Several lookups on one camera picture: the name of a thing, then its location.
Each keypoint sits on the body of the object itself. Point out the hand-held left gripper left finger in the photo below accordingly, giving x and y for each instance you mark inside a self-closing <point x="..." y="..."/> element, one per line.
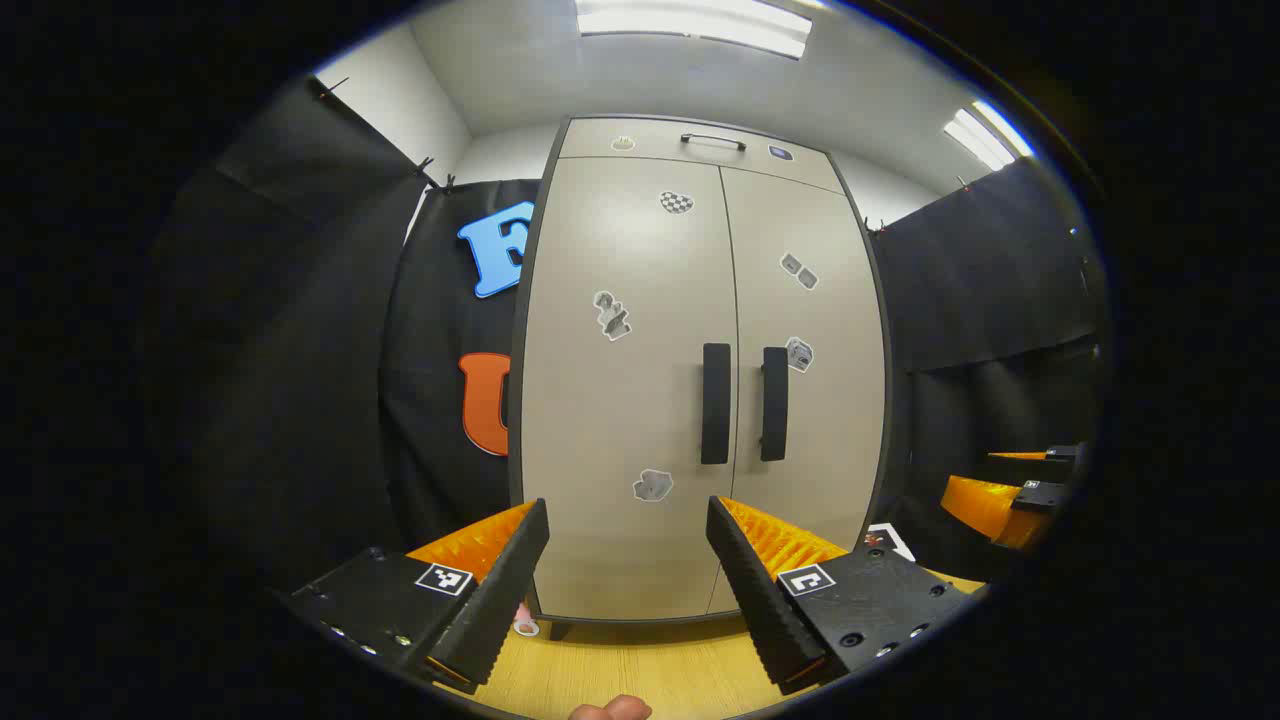
<point x="500" y="600"/>

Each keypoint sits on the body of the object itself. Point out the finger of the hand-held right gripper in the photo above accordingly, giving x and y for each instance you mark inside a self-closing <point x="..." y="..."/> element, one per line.
<point x="985" y="505"/>
<point x="1060" y="465"/>

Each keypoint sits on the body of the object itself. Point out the small white box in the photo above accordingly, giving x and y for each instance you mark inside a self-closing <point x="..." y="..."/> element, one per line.
<point x="893" y="540"/>

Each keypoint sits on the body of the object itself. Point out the ceiling light panel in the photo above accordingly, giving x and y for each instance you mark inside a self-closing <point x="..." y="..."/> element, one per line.
<point x="985" y="135"/>
<point x="690" y="25"/>

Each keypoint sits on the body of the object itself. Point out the black backdrop cloth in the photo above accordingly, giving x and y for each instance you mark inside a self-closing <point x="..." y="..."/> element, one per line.
<point x="300" y="350"/>

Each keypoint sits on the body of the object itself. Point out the beige double-door shoe cabinet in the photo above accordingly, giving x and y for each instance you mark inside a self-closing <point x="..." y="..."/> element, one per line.
<point x="660" y="140"/>

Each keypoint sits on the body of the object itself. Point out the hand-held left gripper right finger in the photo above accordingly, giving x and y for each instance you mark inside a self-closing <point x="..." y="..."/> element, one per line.
<point x="760" y="610"/>

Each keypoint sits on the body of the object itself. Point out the beige shoe cabinet door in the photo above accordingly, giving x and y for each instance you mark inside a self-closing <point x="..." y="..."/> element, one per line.
<point x="620" y="420"/>
<point x="830" y="430"/>

